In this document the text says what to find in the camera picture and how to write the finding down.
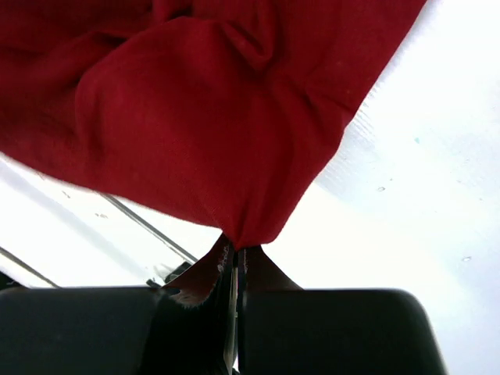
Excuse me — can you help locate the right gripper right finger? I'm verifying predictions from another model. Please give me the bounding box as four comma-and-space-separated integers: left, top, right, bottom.
237, 248, 446, 375

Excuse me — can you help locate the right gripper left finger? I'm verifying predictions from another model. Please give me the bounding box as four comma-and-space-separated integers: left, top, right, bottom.
1, 249, 234, 374

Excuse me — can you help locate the red t shirt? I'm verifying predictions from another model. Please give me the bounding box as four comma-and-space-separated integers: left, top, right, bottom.
0, 0, 429, 309

